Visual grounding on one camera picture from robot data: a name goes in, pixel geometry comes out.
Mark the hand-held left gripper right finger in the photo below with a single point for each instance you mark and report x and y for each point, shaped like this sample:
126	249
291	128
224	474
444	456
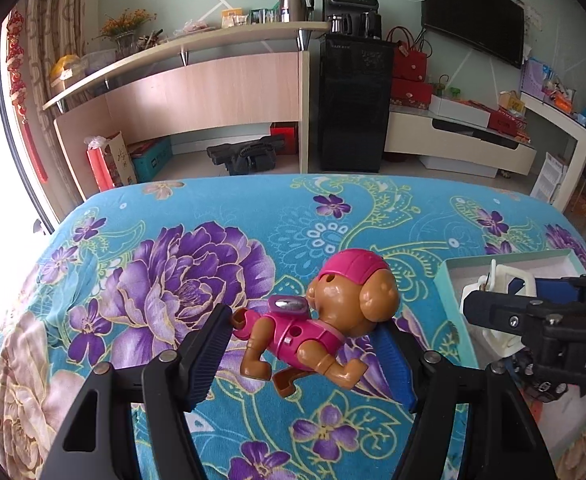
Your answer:
395	365

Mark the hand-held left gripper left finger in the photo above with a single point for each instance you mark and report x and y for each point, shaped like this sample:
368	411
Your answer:
208	355

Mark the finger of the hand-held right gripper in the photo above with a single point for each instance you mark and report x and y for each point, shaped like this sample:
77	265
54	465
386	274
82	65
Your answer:
498	310
523	287

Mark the cream hair claw clip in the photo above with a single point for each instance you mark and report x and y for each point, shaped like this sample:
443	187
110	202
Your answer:
503	272

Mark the shallow green cardboard box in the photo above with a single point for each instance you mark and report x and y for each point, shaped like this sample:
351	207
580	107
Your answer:
453	300

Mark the pink puppy toy figure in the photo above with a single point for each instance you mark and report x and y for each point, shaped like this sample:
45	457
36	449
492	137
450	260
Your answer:
323	310

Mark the white calendar stand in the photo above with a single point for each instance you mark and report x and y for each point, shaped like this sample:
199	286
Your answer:
548	177

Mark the white desk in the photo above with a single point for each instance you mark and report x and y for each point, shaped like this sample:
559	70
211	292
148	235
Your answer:
578	150

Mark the white television stand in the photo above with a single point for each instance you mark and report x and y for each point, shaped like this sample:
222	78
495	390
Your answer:
453	147

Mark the flat red box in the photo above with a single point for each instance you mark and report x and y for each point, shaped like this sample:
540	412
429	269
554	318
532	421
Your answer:
508	122

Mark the flat white box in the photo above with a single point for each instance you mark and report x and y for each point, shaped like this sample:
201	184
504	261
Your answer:
460	112

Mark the teal crate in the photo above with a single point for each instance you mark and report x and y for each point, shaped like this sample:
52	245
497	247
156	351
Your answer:
150	160

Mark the red gift bag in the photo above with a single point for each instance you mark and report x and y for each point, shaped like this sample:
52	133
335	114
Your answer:
97	165

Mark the red gift box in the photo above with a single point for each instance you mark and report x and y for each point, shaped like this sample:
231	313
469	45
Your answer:
412	94

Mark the small red box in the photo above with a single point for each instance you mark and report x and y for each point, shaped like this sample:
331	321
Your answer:
284	136

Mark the black cabinet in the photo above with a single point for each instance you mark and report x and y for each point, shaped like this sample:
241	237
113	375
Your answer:
355	105

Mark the red handbag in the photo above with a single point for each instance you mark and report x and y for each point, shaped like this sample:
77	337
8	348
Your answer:
408	60

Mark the wooden counter shelf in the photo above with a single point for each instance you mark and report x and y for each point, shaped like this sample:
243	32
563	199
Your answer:
198	85

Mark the yellow object on shelf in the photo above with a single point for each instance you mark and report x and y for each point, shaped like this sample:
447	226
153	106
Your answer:
64	69

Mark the black drinks machine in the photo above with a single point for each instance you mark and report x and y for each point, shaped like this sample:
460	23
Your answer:
350	15

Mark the red hanging ornament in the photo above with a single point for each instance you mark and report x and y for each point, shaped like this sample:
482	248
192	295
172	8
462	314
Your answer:
23	90

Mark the orange flowers in vase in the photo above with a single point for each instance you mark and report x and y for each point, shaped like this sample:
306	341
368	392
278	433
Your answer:
123	30

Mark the snack box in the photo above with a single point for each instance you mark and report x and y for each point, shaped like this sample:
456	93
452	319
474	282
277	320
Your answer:
234	17

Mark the steel thermos jug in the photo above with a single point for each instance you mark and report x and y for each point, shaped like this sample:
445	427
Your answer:
295	2

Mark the patterned curtain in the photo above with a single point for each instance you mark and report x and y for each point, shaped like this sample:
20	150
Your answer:
58	20

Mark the wall television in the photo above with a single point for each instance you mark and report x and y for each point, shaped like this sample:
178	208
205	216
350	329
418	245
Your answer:
473	10

